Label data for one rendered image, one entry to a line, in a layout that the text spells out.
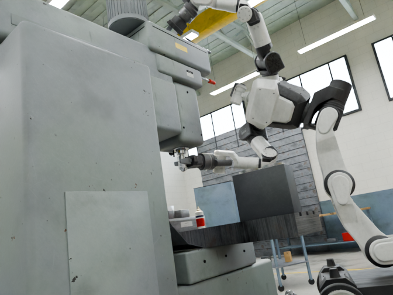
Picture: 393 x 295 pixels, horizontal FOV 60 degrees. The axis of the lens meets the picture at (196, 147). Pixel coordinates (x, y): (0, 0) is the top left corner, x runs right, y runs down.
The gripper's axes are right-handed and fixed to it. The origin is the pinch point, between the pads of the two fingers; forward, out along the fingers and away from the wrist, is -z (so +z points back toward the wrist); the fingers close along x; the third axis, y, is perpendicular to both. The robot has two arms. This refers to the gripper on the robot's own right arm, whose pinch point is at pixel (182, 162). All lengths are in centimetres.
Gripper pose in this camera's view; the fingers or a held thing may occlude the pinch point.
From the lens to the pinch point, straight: 169.8
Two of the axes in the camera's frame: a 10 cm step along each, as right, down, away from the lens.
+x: 5.1, -2.9, -8.1
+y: 1.6, 9.6, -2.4
